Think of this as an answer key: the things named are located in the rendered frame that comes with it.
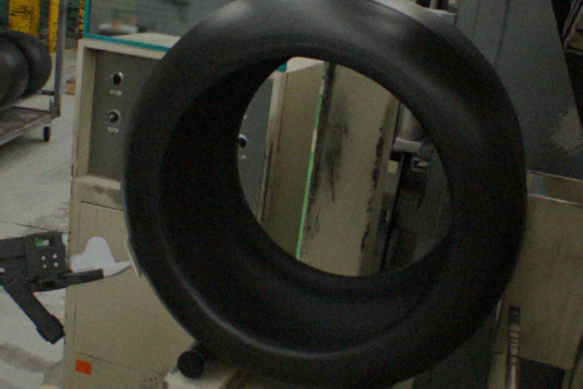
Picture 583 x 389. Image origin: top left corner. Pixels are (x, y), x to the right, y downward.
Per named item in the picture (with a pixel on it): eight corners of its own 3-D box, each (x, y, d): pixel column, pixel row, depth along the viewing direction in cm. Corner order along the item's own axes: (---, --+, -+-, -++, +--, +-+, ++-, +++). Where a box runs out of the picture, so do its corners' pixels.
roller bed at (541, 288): (494, 309, 147) (526, 168, 139) (567, 326, 143) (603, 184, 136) (489, 352, 128) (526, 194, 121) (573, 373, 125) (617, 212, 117)
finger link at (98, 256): (131, 232, 106) (67, 242, 103) (137, 272, 106) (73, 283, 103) (127, 232, 109) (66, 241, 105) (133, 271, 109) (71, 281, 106)
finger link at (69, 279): (104, 269, 103) (41, 279, 100) (106, 280, 103) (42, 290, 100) (99, 266, 107) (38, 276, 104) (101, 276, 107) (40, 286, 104)
